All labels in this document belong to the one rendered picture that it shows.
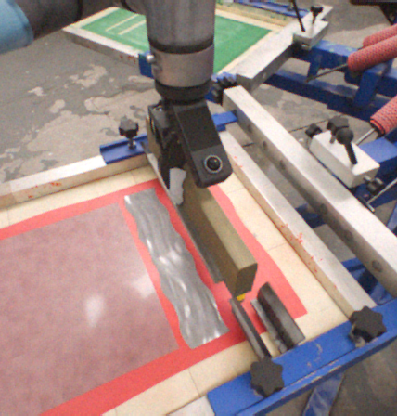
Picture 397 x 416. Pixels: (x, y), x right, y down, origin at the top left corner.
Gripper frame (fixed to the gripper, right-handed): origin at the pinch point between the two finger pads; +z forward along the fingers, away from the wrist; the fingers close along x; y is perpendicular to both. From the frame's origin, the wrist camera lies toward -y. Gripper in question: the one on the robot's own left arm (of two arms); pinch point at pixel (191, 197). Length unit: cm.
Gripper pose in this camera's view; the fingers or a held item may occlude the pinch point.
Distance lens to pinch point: 56.8
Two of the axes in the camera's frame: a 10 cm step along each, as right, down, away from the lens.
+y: -4.2, -7.0, 5.8
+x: -9.1, 3.3, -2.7
